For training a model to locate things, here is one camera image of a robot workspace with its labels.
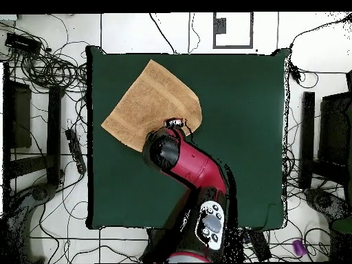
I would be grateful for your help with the tan terry towel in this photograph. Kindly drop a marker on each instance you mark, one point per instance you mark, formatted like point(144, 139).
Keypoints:
point(151, 107)

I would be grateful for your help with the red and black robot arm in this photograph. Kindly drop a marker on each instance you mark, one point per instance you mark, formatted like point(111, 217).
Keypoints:
point(192, 165)

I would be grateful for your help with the flat black box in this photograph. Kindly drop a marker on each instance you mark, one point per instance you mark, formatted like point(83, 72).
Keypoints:
point(23, 44)

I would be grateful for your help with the dark green table cloth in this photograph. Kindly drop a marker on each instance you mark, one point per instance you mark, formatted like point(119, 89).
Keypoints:
point(247, 123)

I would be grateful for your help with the black power strip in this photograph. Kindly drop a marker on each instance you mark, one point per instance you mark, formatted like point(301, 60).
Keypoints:
point(75, 151)

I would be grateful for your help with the black plug adapter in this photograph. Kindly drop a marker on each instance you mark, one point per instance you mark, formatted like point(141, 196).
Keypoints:
point(294, 73)

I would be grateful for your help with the black adapter box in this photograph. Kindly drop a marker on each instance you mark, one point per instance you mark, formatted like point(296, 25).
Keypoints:
point(261, 244)

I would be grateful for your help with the black stand base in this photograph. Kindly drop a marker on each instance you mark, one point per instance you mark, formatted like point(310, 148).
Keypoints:
point(327, 203)
point(38, 192)

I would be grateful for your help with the purple object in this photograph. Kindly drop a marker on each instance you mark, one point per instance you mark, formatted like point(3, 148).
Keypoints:
point(299, 247)

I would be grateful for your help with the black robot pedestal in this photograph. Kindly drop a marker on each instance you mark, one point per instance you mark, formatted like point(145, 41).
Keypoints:
point(155, 239)

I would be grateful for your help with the black metal frame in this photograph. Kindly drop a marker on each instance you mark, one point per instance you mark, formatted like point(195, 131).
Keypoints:
point(308, 137)
point(53, 132)

